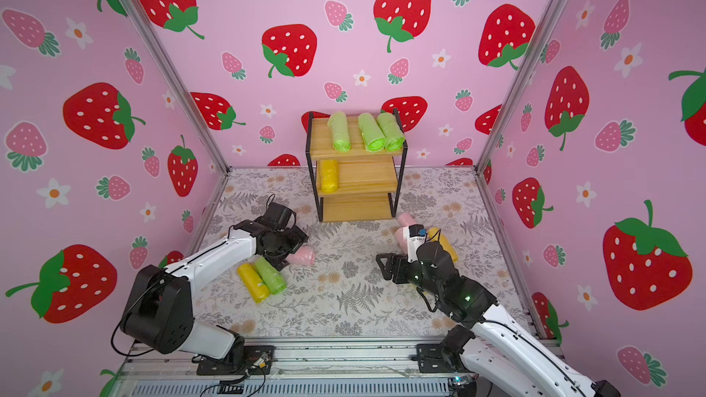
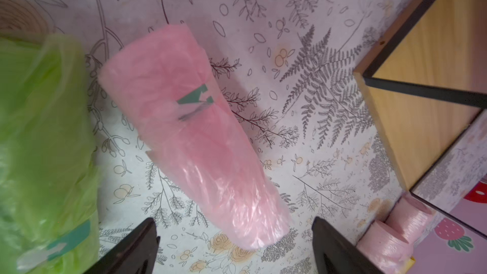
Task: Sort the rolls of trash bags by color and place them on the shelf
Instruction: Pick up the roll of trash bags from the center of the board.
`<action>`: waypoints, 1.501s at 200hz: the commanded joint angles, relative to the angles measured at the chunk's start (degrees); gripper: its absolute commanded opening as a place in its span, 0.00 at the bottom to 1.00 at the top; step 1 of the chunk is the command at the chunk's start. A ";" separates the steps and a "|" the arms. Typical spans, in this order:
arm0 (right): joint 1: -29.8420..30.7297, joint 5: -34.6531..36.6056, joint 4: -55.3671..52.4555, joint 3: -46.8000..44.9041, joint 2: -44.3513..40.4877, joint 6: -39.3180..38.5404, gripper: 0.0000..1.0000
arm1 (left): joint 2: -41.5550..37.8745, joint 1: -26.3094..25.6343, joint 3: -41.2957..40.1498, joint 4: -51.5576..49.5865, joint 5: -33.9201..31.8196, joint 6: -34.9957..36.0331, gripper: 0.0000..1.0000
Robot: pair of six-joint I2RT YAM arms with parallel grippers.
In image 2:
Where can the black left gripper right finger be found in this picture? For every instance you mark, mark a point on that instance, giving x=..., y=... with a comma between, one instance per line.
x=335, y=254

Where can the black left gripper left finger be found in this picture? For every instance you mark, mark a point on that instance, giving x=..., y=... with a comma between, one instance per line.
x=136, y=253

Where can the light green roll with label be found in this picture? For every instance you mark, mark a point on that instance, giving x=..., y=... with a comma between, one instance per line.
x=49, y=182

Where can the pink roll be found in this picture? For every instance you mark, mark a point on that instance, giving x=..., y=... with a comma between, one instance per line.
x=164, y=85
x=410, y=217
x=386, y=248

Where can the wooden three-tier black-frame shelf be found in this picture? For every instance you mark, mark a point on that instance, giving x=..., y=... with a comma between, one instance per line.
x=424, y=82

